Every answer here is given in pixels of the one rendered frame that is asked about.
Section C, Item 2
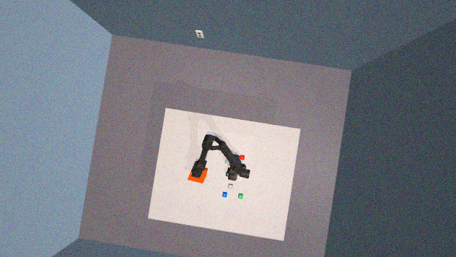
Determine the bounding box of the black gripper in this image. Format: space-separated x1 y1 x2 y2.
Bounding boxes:
228 154 240 180

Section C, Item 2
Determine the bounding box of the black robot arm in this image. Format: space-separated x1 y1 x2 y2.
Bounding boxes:
191 134 250 178

